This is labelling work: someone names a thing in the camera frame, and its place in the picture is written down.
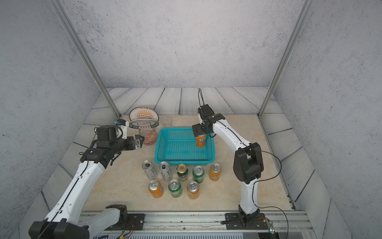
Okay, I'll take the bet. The orange soda can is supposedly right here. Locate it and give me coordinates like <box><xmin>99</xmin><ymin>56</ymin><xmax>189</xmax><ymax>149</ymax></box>
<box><xmin>187</xmin><ymin>181</ymin><xmax>200</xmax><ymax>199</ymax></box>
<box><xmin>196</xmin><ymin>134</ymin><xmax>207</xmax><ymax>147</ymax></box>
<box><xmin>148</xmin><ymin>180</ymin><xmax>164</xmax><ymax>198</ymax></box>
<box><xmin>209</xmin><ymin>163</ymin><xmax>221</xmax><ymax>181</ymax></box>

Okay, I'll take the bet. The silver drink can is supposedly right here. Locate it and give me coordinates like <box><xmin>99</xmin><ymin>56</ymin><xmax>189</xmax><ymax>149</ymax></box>
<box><xmin>159</xmin><ymin>161</ymin><xmax>173</xmax><ymax>181</ymax></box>
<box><xmin>142</xmin><ymin>160</ymin><xmax>158</xmax><ymax>180</ymax></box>

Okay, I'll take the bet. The teal plastic basket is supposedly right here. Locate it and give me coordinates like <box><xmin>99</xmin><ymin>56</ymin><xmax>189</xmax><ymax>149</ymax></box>
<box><xmin>154</xmin><ymin>127</ymin><xmax>215</xmax><ymax>165</ymax></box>

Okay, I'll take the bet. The green soda can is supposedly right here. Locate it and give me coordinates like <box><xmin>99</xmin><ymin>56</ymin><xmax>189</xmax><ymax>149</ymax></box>
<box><xmin>168</xmin><ymin>179</ymin><xmax>183</xmax><ymax>198</ymax></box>
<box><xmin>193</xmin><ymin>165</ymin><xmax>205</xmax><ymax>184</ymax></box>

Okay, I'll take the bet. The green gold beer can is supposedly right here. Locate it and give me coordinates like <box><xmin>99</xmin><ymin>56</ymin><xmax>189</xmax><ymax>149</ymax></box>
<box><xmin>176</xmin><ymin>164</ymin><xmax>189</xmax><ymax>181</ymax></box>

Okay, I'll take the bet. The orange soda can front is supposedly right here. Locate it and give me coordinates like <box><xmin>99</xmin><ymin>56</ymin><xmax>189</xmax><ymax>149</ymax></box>
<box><xmin>148</xmin><ymin>180</ymin><xmax>164</xmax><ymax>198</ymax></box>

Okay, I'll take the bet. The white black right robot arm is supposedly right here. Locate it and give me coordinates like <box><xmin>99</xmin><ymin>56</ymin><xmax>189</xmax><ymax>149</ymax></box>
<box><xmin>192</xmin><ymin>104</ymin><xmax>274</xmax><ymax>233</ymax></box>

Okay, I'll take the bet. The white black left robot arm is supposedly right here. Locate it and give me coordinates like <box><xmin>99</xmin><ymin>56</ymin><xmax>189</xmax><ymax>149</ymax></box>
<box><xmin>28</xmin><ymin>125</ymin><xmax>144</xmax><ymax>239</ymax></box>

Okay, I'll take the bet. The orange patterned bowl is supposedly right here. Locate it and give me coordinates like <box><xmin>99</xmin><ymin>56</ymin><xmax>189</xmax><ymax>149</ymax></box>
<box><xmin>140</xmin><ymin>130</ymin><xmax>158</xmax><ymax>145</ymax></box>

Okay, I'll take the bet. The green rimmed flat plate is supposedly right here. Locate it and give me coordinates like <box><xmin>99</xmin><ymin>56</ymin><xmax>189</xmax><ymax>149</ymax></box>
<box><xmin>129</xmin><ymin>119</ymin><xmax>159</xmax><ymax>129</ymax></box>

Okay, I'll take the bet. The upright plate with sunburst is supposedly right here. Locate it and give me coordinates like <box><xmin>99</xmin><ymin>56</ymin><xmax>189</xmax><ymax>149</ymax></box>
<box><xmin>129</xmin><ymin>107</ymin><xmax>159</xmax><ymax>121</ymax></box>

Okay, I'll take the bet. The clear drinking glass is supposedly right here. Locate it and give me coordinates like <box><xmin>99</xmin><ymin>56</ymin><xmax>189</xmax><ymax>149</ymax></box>
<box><xmin>161</xmin><ymin>116</ymin><xmax>173</xmax><ymax>128</ymax></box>

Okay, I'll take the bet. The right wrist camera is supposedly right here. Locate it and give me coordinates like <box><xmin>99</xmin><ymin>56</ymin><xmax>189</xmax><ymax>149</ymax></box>
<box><xmin>198</xmin><ymin>112</ymin><xmax>209</xmax><ymax>124</ymax></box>

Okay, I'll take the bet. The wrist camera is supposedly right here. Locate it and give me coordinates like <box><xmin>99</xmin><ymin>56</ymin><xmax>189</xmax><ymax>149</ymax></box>
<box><xmin>198</xmin><ymin>112</ymin><xmax>209</xmax><ymax>124</ymax></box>
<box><xmin>116</xmin><ymin>119</ymin><xmax>128</xmax><ymax>139</ymax></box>

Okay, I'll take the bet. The metal wire plate rack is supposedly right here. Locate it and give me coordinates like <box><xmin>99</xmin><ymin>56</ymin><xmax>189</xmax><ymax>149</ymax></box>
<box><xmin>139</xmin><ymin>127</ymin><xmax>157</xmax><ymax>138</ymax></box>

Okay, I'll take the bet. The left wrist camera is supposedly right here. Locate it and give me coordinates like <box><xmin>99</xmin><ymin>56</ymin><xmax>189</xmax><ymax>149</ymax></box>
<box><xmin>116</xmin><ymin>119</ymin><xmax>128</xmax><ymax>139</ymax></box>

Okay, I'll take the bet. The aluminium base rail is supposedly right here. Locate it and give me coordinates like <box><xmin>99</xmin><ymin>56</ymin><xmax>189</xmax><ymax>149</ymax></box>
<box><xmin>52</xmin><ymin>211</ymin><xmax>317</xmax><ymax>239</ymax></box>

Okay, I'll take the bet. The left aluminium frame post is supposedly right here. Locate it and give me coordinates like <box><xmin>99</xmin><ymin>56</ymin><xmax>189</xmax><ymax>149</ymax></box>
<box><xmin>48</xmin><ymin>0</ymin><xmax>121</xmax><ymax>118</ymax></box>

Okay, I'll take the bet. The aluminium frame post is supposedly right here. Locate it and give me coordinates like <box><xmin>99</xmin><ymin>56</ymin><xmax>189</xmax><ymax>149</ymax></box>
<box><xmin>48</xmin><ymin>0</ymin><xmax>121</xmax><ymax>118</ymax></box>
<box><xmin>258</xmin><ymin>0</ymin><xmax>313</xmax><ymax>119</ymax></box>

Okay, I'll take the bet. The right aluminium frame post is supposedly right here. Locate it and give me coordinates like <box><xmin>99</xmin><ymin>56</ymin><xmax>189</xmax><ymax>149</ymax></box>
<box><xmin>258</xmin><ymin>0</ymin><xmax>313</xmax><ymax>119</ymax></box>

